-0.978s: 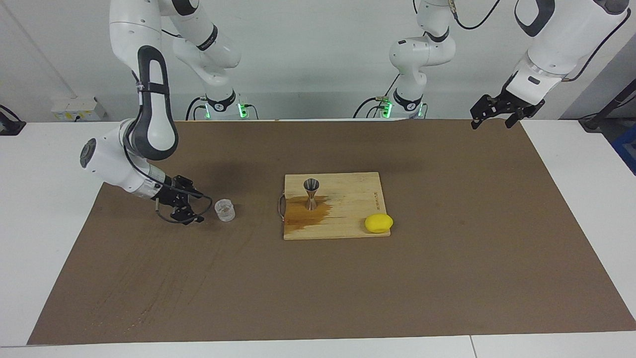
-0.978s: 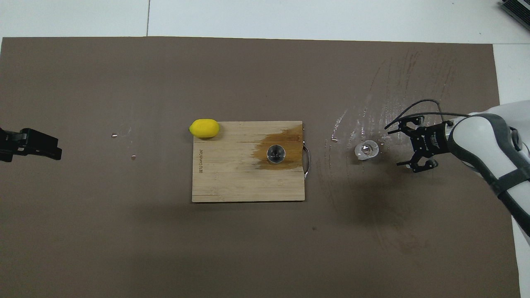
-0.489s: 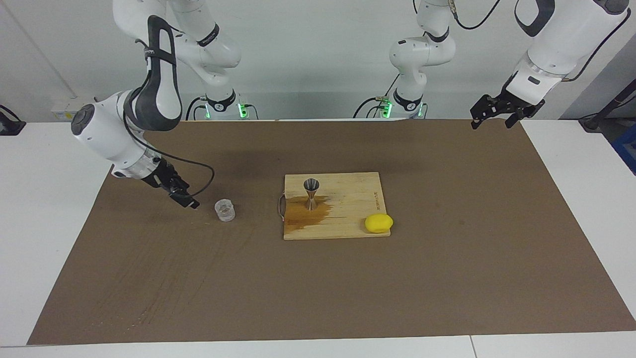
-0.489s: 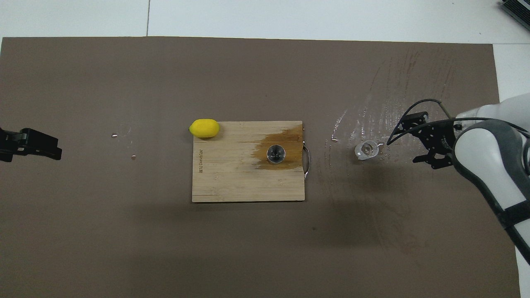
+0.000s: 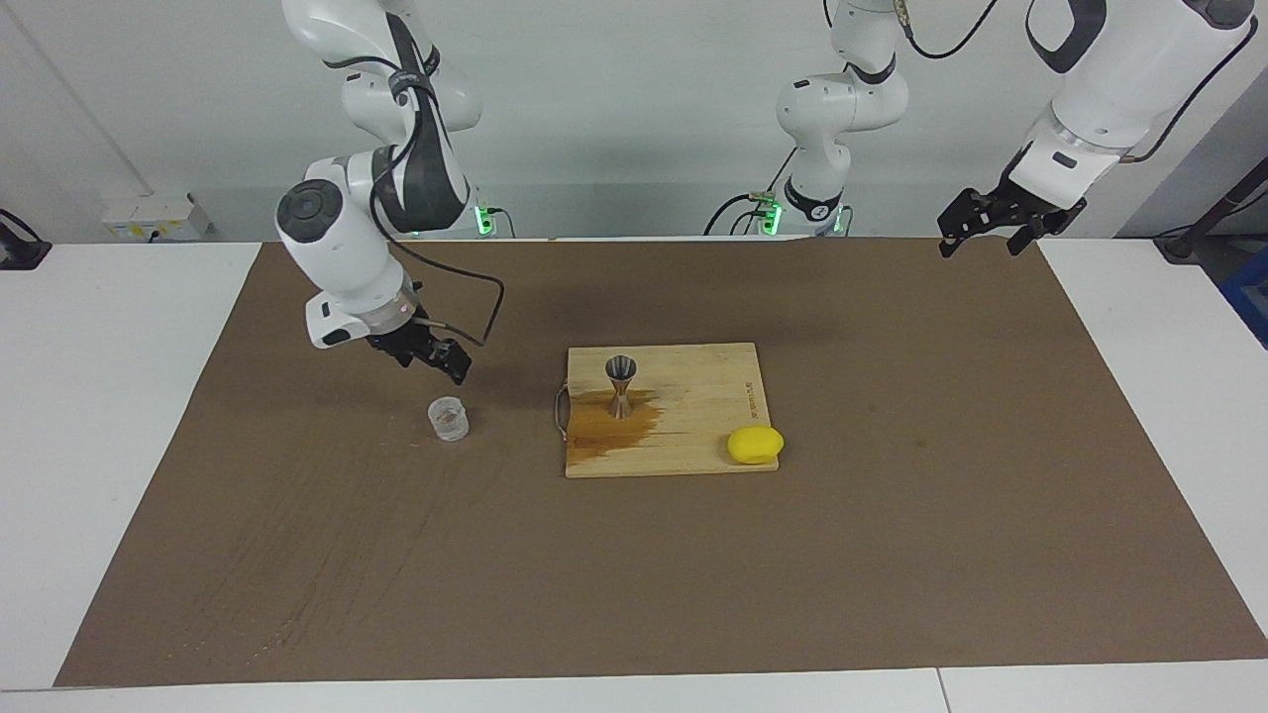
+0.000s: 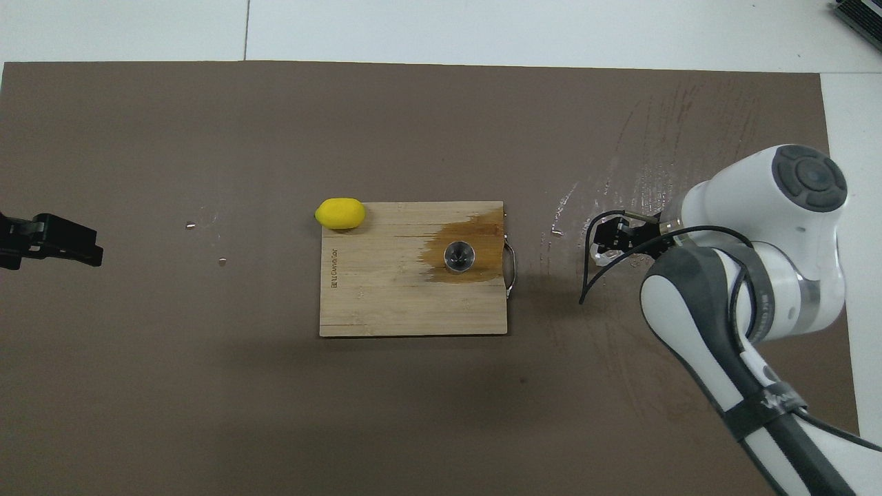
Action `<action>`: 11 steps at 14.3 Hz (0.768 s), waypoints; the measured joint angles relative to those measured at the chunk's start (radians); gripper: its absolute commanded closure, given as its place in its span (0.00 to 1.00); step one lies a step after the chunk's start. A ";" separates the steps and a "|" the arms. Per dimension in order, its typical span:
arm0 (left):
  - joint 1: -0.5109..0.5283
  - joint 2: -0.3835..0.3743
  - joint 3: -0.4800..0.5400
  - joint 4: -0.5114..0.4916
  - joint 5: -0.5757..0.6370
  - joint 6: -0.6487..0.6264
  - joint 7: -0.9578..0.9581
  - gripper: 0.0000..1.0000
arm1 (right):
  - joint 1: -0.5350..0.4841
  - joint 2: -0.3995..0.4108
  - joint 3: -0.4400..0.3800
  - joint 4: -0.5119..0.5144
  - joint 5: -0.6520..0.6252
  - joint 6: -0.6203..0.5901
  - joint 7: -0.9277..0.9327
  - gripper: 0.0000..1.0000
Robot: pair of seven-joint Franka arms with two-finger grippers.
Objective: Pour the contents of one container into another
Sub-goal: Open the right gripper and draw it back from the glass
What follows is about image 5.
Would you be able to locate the small clear glass cup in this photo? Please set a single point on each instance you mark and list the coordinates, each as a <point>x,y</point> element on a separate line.
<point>450,420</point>

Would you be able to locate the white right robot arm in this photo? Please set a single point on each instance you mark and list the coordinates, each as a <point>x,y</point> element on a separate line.
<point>347,238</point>

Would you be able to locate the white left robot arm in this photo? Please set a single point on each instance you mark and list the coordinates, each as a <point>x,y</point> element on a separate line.
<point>1119,89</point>

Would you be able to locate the blue crate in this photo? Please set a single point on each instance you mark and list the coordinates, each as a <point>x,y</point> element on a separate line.
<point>1248,297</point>

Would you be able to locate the bamboo cutting board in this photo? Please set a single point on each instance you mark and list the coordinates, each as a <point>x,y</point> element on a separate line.
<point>693,436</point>

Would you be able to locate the white wall socket box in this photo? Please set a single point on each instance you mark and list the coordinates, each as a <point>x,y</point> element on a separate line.
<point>154,216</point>

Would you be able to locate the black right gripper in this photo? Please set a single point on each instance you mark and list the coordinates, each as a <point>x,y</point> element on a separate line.
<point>401,345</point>

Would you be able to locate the black clamp mount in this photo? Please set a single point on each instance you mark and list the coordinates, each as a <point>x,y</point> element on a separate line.
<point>20,248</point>

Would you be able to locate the black stand leg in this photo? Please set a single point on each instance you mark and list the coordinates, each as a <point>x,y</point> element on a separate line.
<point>1214,213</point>

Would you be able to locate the yellow lemon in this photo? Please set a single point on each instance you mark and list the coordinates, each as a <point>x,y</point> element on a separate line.
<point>756,445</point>

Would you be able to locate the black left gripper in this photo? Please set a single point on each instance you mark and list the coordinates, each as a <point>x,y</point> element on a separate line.
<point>1030,203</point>

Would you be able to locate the steel double jigger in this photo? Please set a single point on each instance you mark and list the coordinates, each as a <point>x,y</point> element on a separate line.
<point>621,386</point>

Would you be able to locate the brown table mat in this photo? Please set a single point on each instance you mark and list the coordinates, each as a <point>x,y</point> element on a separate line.
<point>594,594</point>

